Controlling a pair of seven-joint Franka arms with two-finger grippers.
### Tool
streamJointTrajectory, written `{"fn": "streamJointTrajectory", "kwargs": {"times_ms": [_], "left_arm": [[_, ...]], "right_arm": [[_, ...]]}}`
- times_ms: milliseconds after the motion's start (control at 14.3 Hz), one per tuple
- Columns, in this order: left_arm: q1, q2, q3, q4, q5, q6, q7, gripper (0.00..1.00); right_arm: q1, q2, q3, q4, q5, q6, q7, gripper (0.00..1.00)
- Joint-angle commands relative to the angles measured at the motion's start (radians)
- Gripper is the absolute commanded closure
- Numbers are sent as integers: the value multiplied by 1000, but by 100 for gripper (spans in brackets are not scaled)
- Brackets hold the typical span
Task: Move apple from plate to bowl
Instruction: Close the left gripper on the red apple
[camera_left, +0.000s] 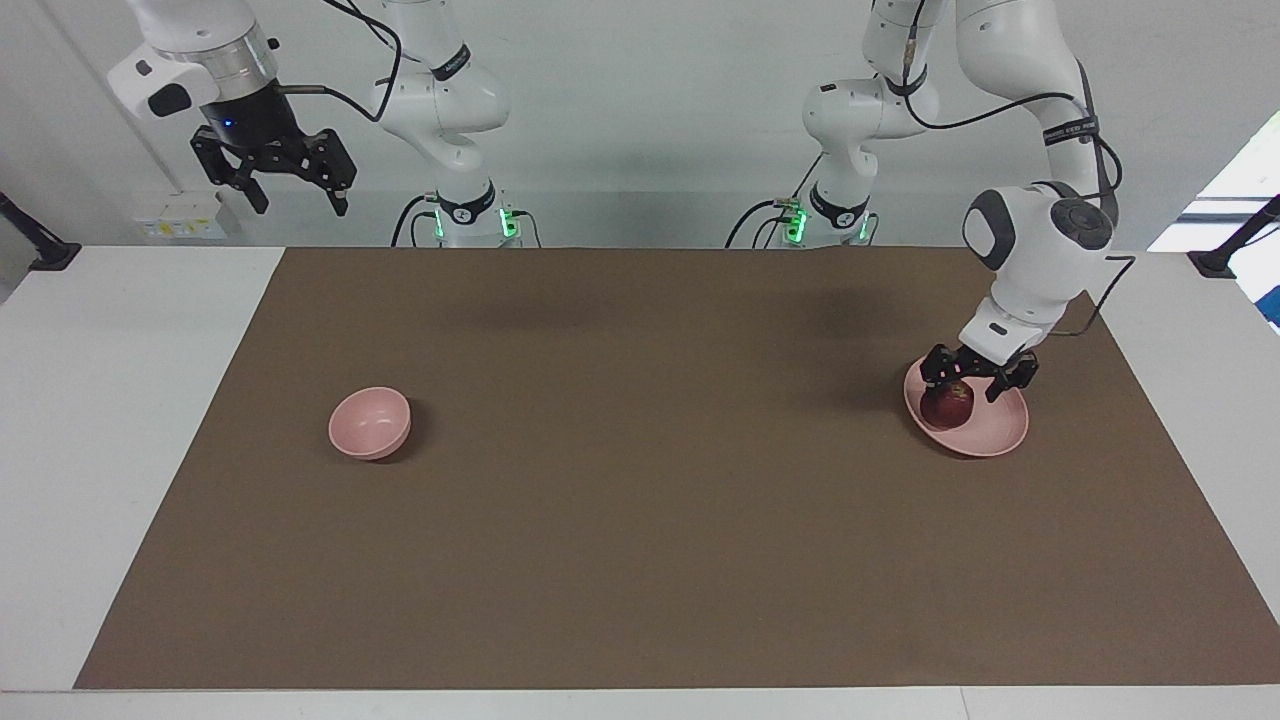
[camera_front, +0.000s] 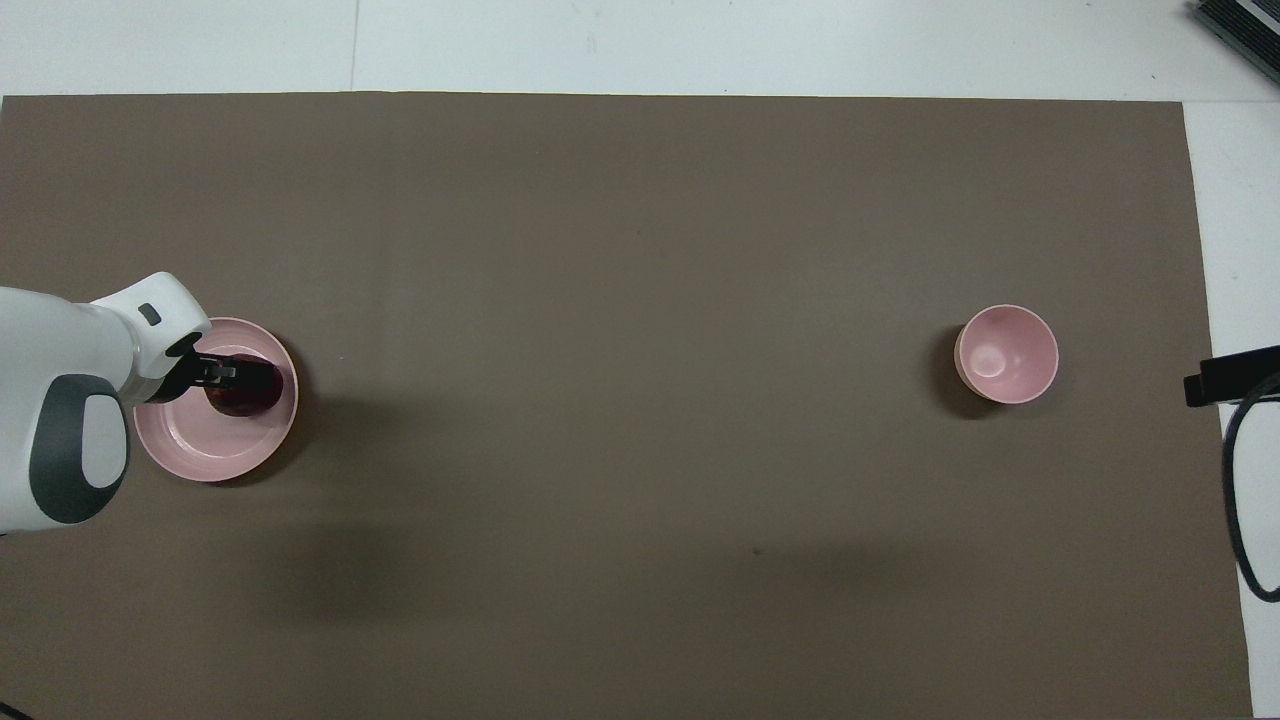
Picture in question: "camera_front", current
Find brown table mat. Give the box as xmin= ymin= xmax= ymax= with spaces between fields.
xmin=0 ymin=92 xmax=1256 ymax=720

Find black looped cable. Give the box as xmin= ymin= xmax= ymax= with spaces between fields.
xmin=1222 ymin=370 xmax=1280 ymax=603

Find black mounted device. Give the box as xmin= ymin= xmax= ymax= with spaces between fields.
xmin=1184 ymin=346 xmax=1280 ymax=408

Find grey ribbed device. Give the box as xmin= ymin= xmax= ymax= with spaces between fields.
xmin=1190 ymin=0 xmax=1280 ymax=83

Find pink bowl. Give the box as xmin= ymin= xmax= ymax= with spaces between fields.
xmin=953 ymin=305 xmax=1059 ymax=405

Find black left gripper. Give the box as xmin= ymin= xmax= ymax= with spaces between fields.
xmin=165 ymin=338 xmax=284 ymax=403

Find dark red apple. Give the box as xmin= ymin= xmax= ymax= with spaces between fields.
xmin=205 ymin=364 xmax=287 ymax=418

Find pink plate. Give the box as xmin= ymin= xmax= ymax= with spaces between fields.
xmin=133 ymin=317 xmax=299 ymax=483

